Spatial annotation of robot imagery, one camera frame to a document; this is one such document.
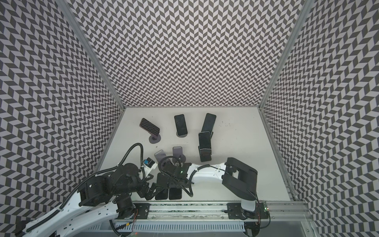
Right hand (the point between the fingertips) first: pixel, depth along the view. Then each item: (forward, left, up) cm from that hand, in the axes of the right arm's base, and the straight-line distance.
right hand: (175, 187), depth 80 cm
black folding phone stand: (+19, -18, 0) cm, 26 cm away
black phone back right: (+35, -20, +12) cm, 42 cm away
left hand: (-3, +7, +14) cm, 16 cm away
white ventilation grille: (-18, +7, -1) cm, 19 cm away
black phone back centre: (+37, -1, +10) cm, 38 cm away
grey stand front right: (+14, -1, +7) cm, 16 cm away
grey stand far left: (+30, +17, +1) cm, 35 cm away
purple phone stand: (-3, 0, 0) cm, 4 cm away
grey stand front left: (+15, +9, +9) cm, 20 cm away
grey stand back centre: (+28, -3, +9) cm, 29 cm away
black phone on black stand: (+25, -17, +9) cm, 32 cm away
